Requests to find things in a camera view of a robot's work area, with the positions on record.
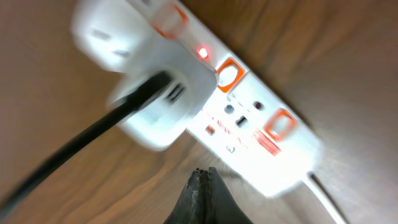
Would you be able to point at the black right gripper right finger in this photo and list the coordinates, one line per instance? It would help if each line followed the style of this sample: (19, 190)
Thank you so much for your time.
(220, 206)

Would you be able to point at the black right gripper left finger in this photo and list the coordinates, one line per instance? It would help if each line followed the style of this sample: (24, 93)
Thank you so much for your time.
(190, 206)

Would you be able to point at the white USB charger plug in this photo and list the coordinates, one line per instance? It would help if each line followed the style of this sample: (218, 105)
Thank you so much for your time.
(141, 41)

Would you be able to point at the white power strip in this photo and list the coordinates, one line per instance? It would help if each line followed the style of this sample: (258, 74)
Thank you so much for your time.
(244, 122)

